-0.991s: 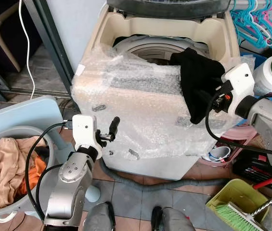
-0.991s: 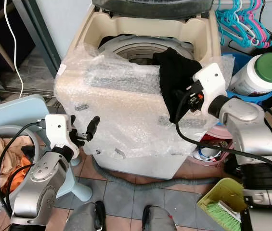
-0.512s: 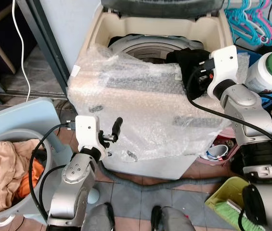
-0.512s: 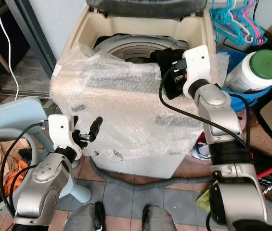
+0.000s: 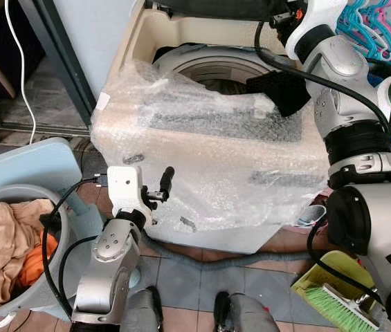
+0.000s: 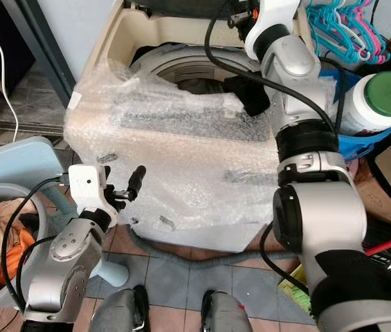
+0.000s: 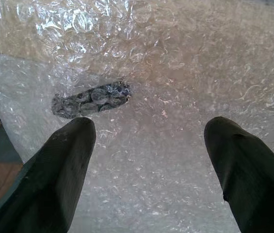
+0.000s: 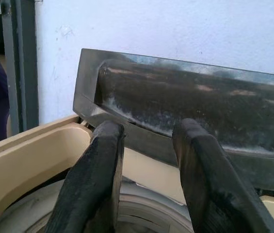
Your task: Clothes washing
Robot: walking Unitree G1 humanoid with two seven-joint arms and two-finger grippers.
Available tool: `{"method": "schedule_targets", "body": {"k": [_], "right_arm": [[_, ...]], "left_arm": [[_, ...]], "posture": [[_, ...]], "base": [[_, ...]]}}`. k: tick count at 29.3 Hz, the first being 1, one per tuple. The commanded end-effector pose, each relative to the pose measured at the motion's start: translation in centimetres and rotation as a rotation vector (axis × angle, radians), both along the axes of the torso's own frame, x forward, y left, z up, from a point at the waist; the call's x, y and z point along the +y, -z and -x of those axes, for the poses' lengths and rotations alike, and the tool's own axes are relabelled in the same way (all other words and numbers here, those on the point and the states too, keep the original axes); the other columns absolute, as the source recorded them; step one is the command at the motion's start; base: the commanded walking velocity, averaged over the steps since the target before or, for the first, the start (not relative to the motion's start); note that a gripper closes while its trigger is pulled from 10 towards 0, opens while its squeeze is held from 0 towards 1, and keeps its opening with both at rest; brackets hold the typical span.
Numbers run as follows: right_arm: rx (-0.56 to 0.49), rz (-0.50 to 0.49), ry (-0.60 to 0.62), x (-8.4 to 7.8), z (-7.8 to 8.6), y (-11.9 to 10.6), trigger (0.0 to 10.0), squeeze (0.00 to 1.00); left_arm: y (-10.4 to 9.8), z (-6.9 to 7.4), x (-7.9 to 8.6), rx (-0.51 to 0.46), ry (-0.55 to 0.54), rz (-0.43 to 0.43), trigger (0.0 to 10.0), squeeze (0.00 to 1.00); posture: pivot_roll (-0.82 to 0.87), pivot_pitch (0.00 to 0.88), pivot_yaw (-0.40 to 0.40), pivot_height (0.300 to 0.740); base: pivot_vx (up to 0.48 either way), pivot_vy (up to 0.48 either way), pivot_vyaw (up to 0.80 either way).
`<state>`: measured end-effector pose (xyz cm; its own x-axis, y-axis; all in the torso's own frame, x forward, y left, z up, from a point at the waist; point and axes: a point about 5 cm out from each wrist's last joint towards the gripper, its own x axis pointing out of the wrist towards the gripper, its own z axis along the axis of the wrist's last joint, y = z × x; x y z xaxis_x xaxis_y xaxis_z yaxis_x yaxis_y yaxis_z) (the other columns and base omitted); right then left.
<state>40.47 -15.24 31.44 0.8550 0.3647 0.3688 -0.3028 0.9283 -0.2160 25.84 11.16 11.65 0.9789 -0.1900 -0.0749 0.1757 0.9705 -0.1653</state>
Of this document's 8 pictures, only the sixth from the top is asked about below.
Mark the black cloth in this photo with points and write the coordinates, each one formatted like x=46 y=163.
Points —
x=247 y=93

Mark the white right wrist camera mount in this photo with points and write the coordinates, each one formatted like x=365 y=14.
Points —
x=275 y=21

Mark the white bottle green cap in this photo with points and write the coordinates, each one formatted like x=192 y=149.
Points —
x=389 y=93

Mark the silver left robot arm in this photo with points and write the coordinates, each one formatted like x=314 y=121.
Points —
x=64 y=270

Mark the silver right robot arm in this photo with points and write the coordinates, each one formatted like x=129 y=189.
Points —
x=320 y=207

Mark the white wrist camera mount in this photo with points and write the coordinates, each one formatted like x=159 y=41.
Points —
x=275 y=21
x=86 y=185

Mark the dark washing machine lid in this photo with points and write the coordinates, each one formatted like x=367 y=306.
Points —
x=181 y=7

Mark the grey right robot leg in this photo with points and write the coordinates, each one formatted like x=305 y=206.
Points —
x=230 y=318

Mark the clear bubble wrap sheet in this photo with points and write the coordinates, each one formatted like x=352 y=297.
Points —
x=188 y=159

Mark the grey robot leg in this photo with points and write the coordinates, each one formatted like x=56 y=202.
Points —
x=119 y=315
x=230 y=318

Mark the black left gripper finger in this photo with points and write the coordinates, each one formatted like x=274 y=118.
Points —
x=137 y=181

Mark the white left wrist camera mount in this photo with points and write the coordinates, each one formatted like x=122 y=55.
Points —
x=86 y=185

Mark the dark grey door frame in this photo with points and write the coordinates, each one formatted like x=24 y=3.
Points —
x=46 y=62

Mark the pink plastic clothes hangers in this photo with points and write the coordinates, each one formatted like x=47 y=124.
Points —
x=378 y=54

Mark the white top-load washing machine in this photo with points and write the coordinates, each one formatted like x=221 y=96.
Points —
x=119 y=41

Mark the orange cloth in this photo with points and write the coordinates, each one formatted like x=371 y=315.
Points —
x=23 y=242

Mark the light blue plastic stool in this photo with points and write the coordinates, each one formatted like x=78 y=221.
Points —
x=15 y=162

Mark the cyan plastic clothes hangers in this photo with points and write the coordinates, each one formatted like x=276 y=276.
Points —
x=333 y=31

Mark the grey left robot leg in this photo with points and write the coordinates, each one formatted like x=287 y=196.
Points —
x=119 y=315

